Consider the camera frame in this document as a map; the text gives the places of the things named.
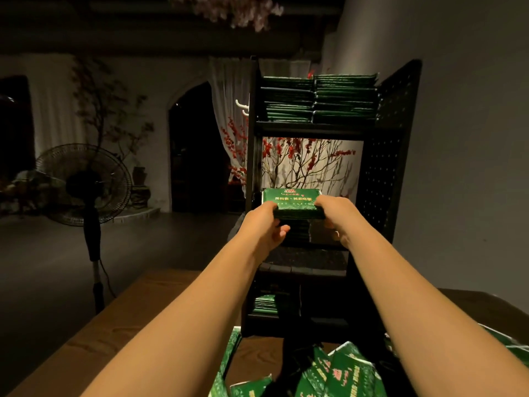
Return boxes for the person's left hand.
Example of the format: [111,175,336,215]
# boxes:
[235,201,292,264]

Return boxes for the person's right hand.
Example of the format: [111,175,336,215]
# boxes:
[314,193,367,250]

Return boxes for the bundle of green packets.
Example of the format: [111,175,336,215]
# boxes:
[260,187,326,222]

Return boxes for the black metal shelf rack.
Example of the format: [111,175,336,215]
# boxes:
[242,59,423,344]

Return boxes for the pile of green packets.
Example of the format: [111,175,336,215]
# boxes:
[207,322,529,397]

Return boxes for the person's right forearm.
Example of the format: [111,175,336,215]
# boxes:
[342,229,529,397]

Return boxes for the person's left forearm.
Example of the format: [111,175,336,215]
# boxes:
[83,242,262,397]

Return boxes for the red berry branches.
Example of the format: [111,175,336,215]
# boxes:
[222,118,359,192]

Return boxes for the dark vase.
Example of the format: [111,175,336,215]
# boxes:
[129,167,153,208]

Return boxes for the white curtain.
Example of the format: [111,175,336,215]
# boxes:
[23,53,89,159]
[207,57,312,200]

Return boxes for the black standing fan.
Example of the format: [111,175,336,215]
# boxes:
[35,143,134,316]

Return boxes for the bare branched tree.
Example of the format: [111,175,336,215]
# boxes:
[73,57,156,172]

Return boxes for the pink hanging flower decoration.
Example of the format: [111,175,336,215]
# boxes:
[169,0,285,33]

